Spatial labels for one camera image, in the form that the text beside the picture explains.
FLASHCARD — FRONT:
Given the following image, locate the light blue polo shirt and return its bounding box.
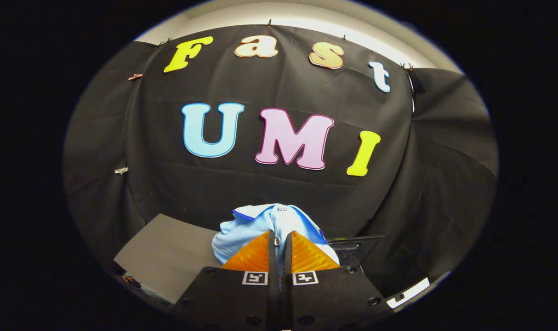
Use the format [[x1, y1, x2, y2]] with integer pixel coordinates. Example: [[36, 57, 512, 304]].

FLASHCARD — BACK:
[[211, 203, 340, 276]]

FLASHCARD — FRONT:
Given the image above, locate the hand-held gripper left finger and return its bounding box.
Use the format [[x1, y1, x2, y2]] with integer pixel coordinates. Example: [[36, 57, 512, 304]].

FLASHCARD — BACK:
[[173, 230, 280, 331]]

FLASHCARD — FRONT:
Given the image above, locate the black backdrop cloth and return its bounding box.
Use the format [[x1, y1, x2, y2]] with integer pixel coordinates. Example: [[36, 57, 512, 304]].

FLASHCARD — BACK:
[[63, 24, 499, 299]]

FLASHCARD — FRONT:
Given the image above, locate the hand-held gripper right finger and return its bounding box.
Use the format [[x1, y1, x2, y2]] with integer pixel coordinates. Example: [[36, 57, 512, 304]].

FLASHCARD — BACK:
[[281, 231, 393, 331]]

